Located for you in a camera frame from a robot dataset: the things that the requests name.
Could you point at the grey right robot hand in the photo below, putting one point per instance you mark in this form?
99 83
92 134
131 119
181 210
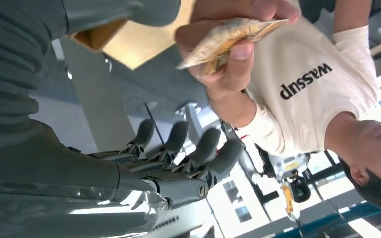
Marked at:
62 184

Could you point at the blue metal rail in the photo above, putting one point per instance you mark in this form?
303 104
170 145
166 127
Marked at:
325 223

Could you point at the white desk leg panel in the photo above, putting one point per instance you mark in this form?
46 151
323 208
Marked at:
98 108

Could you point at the grey machine with yellow part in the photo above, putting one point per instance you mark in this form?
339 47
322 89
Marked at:
285 164

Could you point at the ribbed grey right arm sleeve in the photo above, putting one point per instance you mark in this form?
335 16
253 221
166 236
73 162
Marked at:
9 65

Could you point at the person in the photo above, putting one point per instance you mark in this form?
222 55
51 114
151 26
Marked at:
325 108

